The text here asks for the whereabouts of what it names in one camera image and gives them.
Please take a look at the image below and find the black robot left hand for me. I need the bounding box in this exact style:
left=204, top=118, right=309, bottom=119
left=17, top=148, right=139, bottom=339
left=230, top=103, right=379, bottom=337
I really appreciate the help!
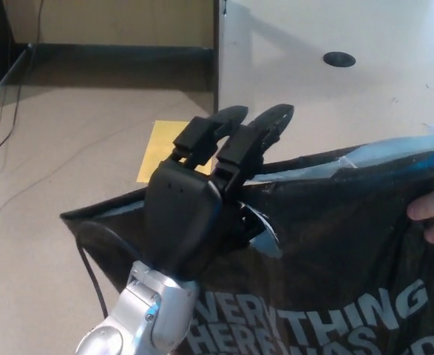
left=142, top=104, right=296, bottom=284

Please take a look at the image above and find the black printed plastic bag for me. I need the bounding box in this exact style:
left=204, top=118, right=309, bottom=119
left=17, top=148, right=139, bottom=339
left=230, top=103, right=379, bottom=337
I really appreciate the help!
left=59, top=134, right=434, bottom=355

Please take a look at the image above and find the yellow paper sheet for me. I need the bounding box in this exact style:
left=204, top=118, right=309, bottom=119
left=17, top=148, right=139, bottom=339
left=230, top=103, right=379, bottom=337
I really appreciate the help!
left=135, top=119, right=218, bottom=184

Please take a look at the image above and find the round black floor cover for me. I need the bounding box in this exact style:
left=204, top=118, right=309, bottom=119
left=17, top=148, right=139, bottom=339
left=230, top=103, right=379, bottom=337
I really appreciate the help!
left=322, top=51, right=357, bottom=69

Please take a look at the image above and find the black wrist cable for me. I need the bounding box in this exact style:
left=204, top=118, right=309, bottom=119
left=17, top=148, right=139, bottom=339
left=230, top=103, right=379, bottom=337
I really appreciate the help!
left=76, top=221, right=152, bottom=320

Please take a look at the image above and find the thin grey floor cable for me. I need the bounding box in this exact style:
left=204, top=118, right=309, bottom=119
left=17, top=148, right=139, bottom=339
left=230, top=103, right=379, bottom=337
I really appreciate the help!
left=0, top=120, right=155, bottom=230

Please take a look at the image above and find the thick black cable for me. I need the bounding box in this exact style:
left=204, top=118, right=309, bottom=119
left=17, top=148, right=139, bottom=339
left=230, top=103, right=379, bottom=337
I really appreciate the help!
left=0, top=0, right=44, bottom=171

